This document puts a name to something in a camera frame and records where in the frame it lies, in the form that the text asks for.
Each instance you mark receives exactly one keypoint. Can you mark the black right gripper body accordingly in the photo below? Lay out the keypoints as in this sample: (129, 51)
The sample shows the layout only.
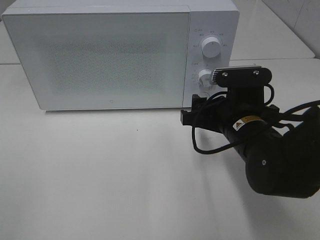
(219, 115)

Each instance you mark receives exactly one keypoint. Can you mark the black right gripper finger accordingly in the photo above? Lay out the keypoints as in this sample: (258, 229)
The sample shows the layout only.
(187, 118)
(197, 102)

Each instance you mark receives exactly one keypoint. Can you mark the round white door button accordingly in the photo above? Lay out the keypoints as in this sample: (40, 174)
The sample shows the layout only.
(204, 94)

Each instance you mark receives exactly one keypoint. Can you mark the white timer knob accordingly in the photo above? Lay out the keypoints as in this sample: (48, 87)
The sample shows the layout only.
(205, 78)

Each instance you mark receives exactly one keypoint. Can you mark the white microwave door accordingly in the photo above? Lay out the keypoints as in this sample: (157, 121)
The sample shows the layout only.
(102, 61)

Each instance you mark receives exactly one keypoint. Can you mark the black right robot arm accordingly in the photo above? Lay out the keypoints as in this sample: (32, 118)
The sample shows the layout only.
(281, 151)

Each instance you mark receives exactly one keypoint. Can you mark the upper white power knob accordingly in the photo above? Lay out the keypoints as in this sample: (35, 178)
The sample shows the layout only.
(211, 47)

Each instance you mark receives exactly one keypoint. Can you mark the white microwave oven body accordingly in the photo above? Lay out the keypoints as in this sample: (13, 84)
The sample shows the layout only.
(207, 18)

